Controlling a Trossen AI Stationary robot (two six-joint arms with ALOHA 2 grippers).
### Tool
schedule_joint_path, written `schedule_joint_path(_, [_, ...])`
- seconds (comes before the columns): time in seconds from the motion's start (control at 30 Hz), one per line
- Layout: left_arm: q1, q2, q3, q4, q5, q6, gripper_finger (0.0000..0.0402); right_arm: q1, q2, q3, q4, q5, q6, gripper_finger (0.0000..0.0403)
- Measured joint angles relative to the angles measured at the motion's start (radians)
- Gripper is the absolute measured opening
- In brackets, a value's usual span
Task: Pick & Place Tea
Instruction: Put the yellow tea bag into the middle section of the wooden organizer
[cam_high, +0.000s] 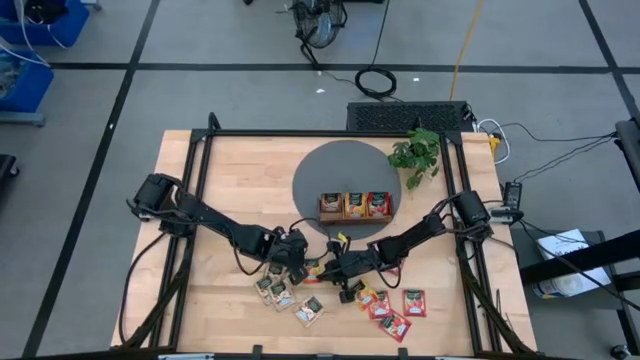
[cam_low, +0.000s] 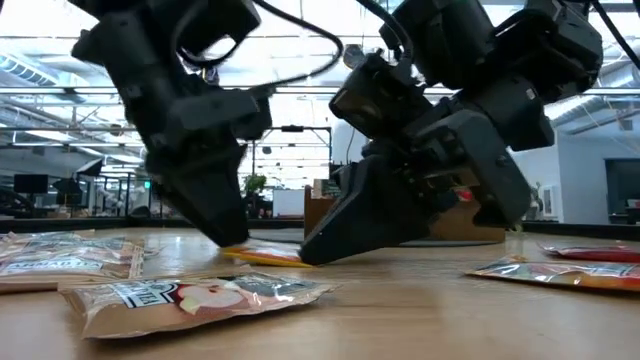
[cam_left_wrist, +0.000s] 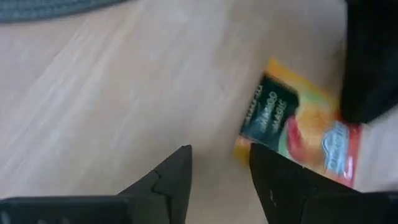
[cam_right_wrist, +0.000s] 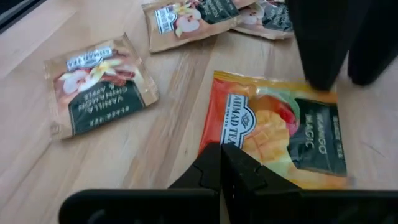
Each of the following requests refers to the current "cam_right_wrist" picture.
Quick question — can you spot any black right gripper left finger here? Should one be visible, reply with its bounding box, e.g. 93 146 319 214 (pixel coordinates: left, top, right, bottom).
167 142 222 191

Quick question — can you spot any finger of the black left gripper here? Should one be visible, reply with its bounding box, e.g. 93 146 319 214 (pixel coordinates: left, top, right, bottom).
285 0 371 91
347 0 398 86

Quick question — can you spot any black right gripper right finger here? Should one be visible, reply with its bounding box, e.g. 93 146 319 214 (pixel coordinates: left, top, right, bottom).
221 142 302 224

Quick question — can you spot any mango tea packet orange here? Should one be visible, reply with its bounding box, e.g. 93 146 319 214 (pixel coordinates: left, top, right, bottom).
198 70 355 190

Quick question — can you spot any black aluminium table frame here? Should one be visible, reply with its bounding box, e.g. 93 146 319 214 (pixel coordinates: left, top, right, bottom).
0 0 47 35

